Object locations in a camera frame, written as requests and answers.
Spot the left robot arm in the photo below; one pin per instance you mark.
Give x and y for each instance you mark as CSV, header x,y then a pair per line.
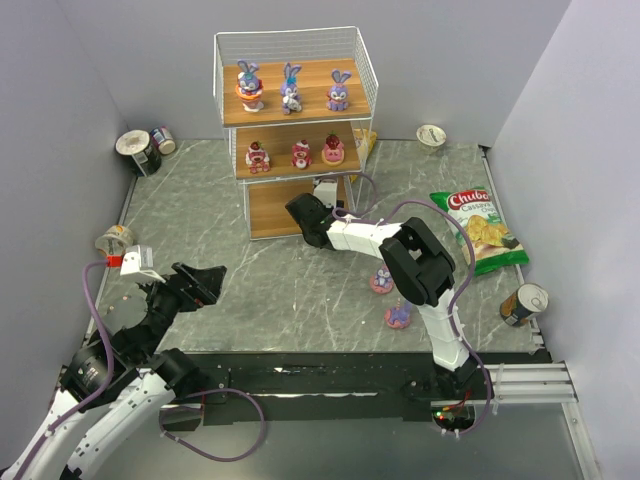
x,y
100,390

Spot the strawberry cake slice toy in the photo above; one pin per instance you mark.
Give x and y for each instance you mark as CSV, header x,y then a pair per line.
x,y
257,158

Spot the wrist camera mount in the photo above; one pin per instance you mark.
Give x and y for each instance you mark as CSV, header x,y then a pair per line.
x,y
326,190
136,264

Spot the purple bunny candle donut toy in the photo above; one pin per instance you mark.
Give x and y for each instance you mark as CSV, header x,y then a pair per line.
x,y
398,317

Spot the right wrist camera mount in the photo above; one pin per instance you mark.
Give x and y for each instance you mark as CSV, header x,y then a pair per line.
x,y
326,190

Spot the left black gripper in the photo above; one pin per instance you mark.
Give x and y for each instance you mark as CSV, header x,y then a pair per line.
x,y
185,286

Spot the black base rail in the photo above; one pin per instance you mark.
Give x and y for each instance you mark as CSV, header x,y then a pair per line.
x,y
307,386

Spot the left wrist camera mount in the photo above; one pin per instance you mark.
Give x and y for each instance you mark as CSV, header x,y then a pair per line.
x,y
136,264

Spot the white yogurt cup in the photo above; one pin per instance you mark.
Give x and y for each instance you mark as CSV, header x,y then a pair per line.
x,y
431,137

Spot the green chips bag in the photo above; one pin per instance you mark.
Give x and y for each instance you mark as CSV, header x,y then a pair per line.
x,y
494,245

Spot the blue white small can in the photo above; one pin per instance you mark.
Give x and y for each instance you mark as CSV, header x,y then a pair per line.
x,y
163,140

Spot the yellow snack packet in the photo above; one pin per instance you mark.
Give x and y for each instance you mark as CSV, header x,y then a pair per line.
x,y
363,144

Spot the tipped paper cup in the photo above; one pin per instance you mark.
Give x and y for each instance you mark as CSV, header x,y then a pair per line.
x,y
115,241

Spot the dark paper cup white lid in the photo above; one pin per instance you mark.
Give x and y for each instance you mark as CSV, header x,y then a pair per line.
x,y
139,152

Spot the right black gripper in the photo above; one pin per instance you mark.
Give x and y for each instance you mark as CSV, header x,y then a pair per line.
x,y
304,212

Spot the pink bear roll cake toy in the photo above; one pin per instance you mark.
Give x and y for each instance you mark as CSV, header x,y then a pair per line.
x,y
301,154

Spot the tin can orange label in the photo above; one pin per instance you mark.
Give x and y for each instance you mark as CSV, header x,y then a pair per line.
x,y
525,303

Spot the purple bunny red bow toy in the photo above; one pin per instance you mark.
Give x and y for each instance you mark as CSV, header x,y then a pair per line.
x,y
337,95

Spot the white wire wooden shelf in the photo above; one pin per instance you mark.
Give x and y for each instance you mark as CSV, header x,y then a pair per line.
x,y
319,51

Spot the pink bear strawberry donut toy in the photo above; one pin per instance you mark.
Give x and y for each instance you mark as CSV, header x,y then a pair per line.
x,y
333,150

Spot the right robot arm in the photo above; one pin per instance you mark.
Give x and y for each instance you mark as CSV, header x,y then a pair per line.
x,y
420,266

